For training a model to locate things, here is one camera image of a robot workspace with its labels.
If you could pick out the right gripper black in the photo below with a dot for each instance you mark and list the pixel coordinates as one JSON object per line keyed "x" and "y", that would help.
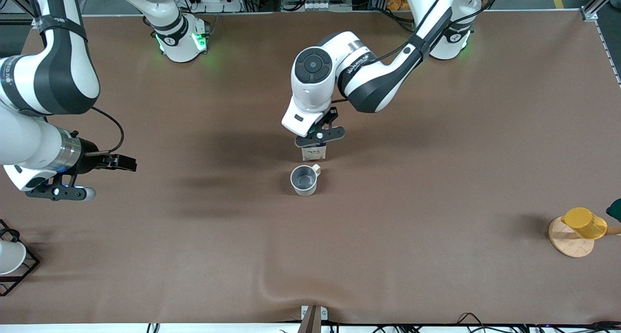
{"x": 89, "y": 160}

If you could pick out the brown table cover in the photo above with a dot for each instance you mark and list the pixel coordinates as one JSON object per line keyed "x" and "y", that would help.
{"x": 436, "y": 177}

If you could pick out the wooden mug stand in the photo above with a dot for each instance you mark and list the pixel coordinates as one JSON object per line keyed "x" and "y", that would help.
{"x": 567, "y": 243}

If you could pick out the long white power strip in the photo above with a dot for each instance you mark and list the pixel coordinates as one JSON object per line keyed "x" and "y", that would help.
{"x": 326, "y": 5}

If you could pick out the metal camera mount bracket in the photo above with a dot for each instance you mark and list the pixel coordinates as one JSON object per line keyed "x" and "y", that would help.
{"x": 313, "y": 318}

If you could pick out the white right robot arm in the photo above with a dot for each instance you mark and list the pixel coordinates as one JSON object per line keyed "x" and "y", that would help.
{"x": 48, "y": 80}

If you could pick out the blue white milk carton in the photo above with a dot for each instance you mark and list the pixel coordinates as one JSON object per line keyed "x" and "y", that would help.
{"x": 314, "y": 153}

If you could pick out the dark green cup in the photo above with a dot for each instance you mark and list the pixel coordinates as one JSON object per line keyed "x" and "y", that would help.
{"x": 615, "y": 210}

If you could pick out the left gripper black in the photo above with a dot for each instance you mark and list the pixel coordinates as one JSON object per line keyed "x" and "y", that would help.
{"x": 321, "y": 144}

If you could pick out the white mug grey inside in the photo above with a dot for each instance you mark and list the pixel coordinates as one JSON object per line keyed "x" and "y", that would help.
{"x": 304, "y": 180}

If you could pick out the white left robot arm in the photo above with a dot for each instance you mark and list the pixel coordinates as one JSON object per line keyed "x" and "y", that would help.
{"x": 368, "y": 75}

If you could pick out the yellow plastic cup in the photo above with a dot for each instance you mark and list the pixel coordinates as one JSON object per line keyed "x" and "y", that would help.
{"x": 584, "y": 223}

